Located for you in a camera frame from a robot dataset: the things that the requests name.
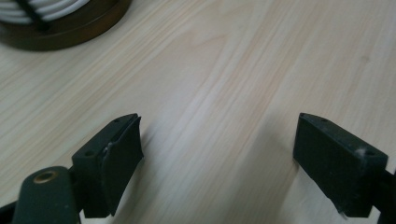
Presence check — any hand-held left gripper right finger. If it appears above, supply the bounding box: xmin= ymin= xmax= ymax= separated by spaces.
xmin=292 ymin=112 xmax=389 ymax=218

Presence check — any brown wooden cup holder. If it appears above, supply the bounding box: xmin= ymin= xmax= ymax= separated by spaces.
xmin=0 ymin=0 xmax=134 ymax=52

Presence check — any stack of white cups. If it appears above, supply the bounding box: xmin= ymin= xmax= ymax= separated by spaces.
xmin=0 ymin=0 xmax=92 ymax=25

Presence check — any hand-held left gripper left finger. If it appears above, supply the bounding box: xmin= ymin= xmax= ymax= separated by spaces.
xmin=71 ymin=113 xmax=145 ymax=218

